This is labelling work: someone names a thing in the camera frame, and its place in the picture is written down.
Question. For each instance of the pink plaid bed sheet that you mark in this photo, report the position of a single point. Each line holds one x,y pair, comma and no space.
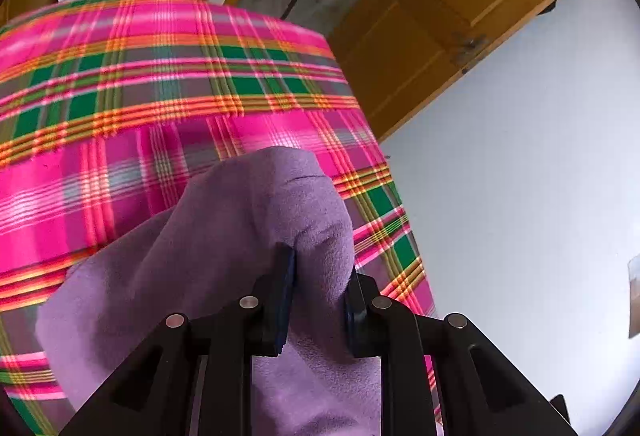
150,80

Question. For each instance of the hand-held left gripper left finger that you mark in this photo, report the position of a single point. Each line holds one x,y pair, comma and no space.
286,296

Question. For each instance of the purple fleece pants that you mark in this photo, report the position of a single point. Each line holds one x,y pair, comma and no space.
225,226

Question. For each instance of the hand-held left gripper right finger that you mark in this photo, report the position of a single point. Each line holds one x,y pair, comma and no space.
357,331

